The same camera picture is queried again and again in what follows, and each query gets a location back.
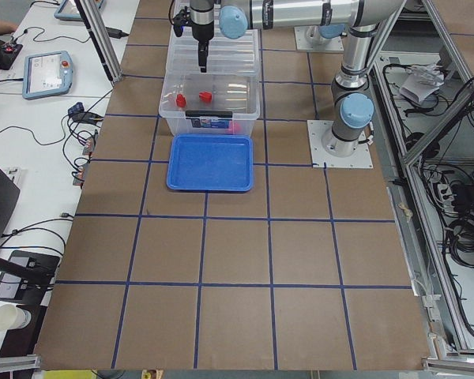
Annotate black power adapter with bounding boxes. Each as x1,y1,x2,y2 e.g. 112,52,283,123
106,27,130,39

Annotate blue teach pendant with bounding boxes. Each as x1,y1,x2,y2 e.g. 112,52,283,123
22,51,73,100
54,0,107,22

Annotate aluminium frame post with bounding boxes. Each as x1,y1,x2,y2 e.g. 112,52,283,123
75,0,122,84

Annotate clear plastic box lid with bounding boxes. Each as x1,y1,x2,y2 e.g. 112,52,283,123
166,28,260,77

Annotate black box latch handle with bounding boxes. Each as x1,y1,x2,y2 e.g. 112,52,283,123
185,111,233,119

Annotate red block in box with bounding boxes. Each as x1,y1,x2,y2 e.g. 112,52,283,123
228,121,241,134
198,92,213,103
175,94,186,108

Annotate white paper sheets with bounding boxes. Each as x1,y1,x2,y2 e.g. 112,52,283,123
399,63,445,104

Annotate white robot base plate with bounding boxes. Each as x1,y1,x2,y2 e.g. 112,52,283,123
307,120,374,169

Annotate white paper cup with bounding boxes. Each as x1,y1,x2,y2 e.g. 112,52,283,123
0,304,32,332

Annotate clear plastic storage box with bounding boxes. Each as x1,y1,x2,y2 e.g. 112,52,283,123
159,29,261,137

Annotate blue plastic tray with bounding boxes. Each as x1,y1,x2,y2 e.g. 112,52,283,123
167,133,254,192

